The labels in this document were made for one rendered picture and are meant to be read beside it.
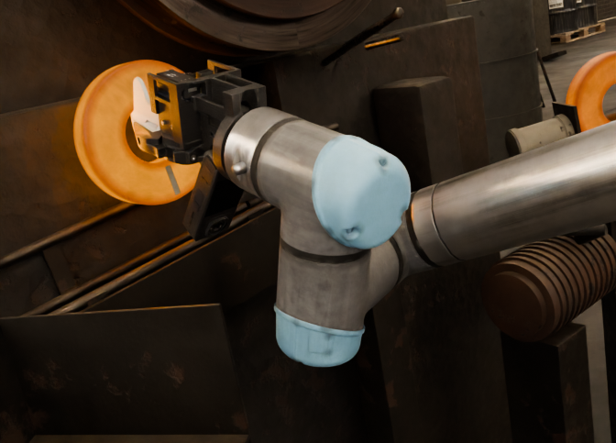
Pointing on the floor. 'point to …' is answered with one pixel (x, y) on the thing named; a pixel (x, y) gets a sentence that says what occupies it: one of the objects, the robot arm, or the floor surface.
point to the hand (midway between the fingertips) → (143, 116)
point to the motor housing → (548, 333)
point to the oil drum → (505, 64)
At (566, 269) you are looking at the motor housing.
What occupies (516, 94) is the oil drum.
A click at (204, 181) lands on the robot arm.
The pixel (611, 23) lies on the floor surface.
